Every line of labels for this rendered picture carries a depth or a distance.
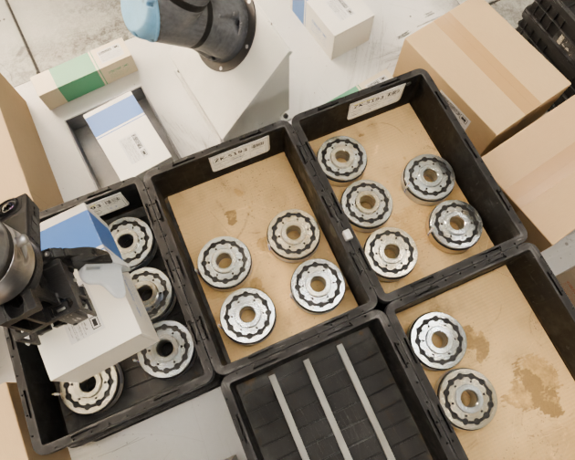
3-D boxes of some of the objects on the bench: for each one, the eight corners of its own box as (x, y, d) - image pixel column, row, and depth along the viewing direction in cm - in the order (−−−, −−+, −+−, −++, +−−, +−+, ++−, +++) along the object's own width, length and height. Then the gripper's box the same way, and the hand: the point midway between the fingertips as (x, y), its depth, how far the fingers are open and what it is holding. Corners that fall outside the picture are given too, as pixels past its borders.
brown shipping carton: (516, 266, 109) (552, 245, 94) (452, 191, 115) (476, 160, 100) (611, 196, 115) (660, 165, 99) (545, 128, 120) (582, 88, 105)
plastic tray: (72, 130, 120) (63, 120, 115) (147, 96, 123) (141, 84, 118) (115, 221, 113) (108, 214, 108) (193, 182, 116) (190, 172, 111)
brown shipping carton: (390, 81, 125) (404, 37, 110) (455, 40, 129) (477, -7, 114) (469, 169, 117) (496, 135, 102) (536, 122, 121) (571, 83, 106)
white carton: (289, 7, 132) (289, -19, 124) (327, -11, 134) (329, -39, 126) (330, 60, 127) (334, 36, 118) (369, 39, 129) (374, 15, 120)
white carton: (97, 135, 119) (82, 115, 111) (141, 111, 121) (130, 90, 113) (134, 199, 114) (122, 183, 105) (180, 173, 116) (172, 156, 107)
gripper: (-90, 368, 43) (24, 375, 62) (115, 266, 46) (164, 302, 65) (-116, 284, 45) (3, 315, 64) (81, 191, 48) (139, 247, 67)
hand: (76, 290), depth 65 cm, fingers closed on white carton, 13 cm apart
